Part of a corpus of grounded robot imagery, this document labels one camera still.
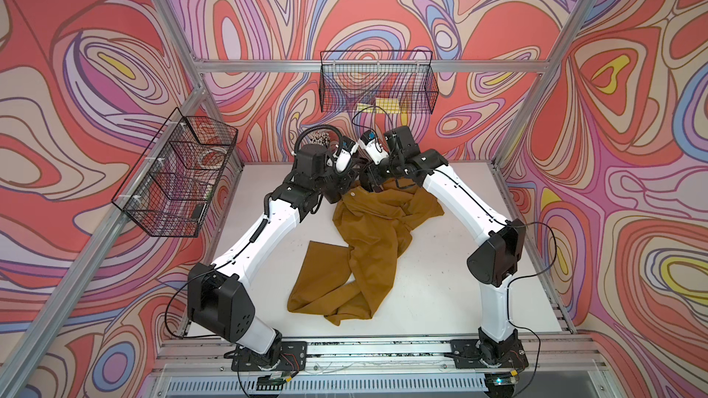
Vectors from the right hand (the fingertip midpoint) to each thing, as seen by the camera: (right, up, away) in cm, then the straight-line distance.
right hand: (367, 176), depth 84 cm
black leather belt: (+3, -4, +12) cm, 13 cm away
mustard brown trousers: (-7, -34, +2) cm, 35 cm away
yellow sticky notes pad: (+5, +24, +7) cm, 26 cm away
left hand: (-4, +3, -6) cm, 8 cm away
